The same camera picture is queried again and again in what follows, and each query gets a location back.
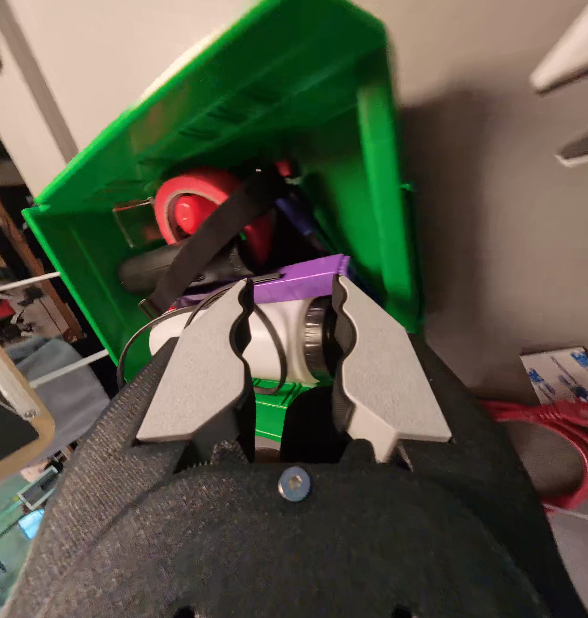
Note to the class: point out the clear plastic box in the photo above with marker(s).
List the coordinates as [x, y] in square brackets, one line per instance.
[132, 224]

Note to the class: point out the white card with blue print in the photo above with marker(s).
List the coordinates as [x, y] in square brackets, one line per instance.
[564, 377]

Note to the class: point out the white cylinder with black cap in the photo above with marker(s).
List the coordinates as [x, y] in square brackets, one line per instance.
[284, 359]

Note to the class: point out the red round tool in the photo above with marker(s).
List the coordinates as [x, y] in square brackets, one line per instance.
[202, 198]

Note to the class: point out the purple plastic tool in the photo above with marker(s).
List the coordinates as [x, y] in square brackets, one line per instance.
[304, 280]

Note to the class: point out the green plastic bin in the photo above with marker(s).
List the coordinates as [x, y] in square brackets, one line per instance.
[275, 87]

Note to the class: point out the black panel with pale rim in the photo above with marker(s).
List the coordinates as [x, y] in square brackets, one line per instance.
[4, 425]

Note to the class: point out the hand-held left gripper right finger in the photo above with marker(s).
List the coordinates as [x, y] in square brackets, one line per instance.
[390, 386]

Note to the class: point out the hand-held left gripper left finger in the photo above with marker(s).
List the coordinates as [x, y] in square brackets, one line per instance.
[193, 386]

